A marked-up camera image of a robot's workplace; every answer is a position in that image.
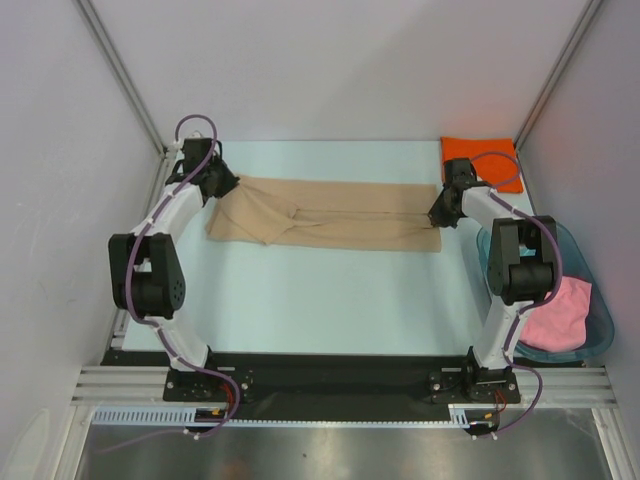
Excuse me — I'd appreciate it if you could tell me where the right aluminium corner post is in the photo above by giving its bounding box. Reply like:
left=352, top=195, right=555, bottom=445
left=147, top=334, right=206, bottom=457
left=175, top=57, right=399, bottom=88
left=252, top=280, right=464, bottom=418
left=514, top=0, right=607, bottom=152

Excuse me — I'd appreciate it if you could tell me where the left aluminium corner post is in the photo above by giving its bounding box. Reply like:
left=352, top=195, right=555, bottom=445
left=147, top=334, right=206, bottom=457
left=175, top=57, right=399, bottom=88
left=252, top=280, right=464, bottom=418
left=71, top=0, right=166, bottom=154

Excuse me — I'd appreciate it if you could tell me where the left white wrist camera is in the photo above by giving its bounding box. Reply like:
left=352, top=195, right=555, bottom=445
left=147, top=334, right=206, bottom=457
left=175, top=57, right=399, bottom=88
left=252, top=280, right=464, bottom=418
left=168, top=130, right=205, bottom=156

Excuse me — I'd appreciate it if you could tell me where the teal plastic basin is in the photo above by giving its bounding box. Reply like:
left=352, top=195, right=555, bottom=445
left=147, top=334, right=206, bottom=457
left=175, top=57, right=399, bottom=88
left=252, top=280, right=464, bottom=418
left=473, top=223, right=615, bottom=369

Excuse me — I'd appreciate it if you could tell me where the pink t shirt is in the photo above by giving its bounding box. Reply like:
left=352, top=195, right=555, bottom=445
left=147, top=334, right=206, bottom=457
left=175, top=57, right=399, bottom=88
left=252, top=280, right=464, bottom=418
left=519, top=276, right=592, bottom=353

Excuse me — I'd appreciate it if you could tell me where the folded orange t shirt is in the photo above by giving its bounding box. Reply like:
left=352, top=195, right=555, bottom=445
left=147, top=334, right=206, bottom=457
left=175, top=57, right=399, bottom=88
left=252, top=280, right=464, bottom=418
left=440, top=137, right=524, bottom=194

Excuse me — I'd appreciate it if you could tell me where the white slotted cable duct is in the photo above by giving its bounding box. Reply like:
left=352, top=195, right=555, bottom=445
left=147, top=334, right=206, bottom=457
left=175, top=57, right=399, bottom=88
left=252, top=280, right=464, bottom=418
left=92, top=403, right=501, bottom=429

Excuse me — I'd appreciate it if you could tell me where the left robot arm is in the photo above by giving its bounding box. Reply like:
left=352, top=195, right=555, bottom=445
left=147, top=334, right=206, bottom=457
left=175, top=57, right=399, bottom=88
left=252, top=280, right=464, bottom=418
left=108, top=137, right=239, bottom=400

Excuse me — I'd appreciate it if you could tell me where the aluminium front rail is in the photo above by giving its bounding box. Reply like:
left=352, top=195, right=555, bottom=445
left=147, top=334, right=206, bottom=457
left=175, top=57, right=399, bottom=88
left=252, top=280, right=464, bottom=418
left=72, top=366, right=617, bottom=409

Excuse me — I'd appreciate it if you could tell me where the aluminium corner post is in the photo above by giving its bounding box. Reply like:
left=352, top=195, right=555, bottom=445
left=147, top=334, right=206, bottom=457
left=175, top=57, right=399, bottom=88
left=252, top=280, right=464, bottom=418
left=514, top=0, right=607, bottom=152
left=71, top=0, right=166, bottom=154

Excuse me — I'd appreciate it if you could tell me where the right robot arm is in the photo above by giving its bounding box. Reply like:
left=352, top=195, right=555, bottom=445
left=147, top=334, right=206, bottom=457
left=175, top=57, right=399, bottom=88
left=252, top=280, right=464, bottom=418
left=429, top=158, right=563, bottom=401

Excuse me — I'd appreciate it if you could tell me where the beige t shirt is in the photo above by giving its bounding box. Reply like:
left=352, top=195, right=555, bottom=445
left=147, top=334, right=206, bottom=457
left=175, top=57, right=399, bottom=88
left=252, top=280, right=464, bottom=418
left=206, top=176, right=442, bottom=253

